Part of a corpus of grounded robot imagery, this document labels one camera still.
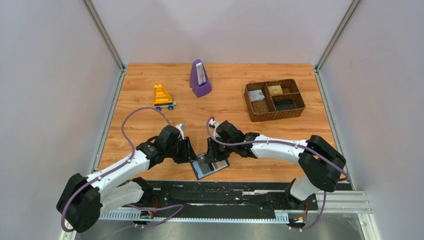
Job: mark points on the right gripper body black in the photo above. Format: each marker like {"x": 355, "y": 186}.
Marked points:
{"x": 221, "y": 151}

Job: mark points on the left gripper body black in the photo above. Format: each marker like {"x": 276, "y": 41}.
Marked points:
{"x": 180, "y": 151}

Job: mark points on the black card with stripe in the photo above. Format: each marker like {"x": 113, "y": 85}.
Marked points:
{"x": 216, "y": 166}

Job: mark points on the blue leather card holder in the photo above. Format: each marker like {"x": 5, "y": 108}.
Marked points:
{"x": 201, "y": 169}

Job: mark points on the white silver card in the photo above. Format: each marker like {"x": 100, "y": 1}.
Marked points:
{"x": 255, "y": 95}

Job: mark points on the dark silver card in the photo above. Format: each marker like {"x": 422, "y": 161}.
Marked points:
{"x": 284, "y": 105}

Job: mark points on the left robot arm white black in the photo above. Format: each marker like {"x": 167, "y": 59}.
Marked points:
{"x": 85, "y": 198}

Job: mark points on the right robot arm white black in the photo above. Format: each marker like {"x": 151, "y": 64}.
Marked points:
{"x": 323, "y": 166}

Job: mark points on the gold card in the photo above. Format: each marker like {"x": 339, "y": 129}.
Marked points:
{"x": 275, "y": 90}

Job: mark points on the yellow toy on wheels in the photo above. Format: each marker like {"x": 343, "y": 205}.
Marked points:
{"x": 162, "y": 99}

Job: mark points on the brown wicker divided basket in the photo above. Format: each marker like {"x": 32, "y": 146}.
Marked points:
{"x": 273, "y": 100}

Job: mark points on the purple metronome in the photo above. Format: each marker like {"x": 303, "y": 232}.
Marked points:
{"x": 198, "y": 81}

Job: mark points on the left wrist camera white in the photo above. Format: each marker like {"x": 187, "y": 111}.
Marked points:
{"x": 181, "y": 127}

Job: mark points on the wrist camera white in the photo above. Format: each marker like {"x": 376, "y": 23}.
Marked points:
{"x": 212, "y": 124}
{"x": 181, "y": 127}

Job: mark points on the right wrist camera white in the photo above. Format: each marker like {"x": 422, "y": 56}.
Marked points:
{"x": 212, "y": 124}

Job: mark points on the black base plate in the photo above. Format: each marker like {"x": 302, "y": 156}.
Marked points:
{"x": 224, "y": 200}

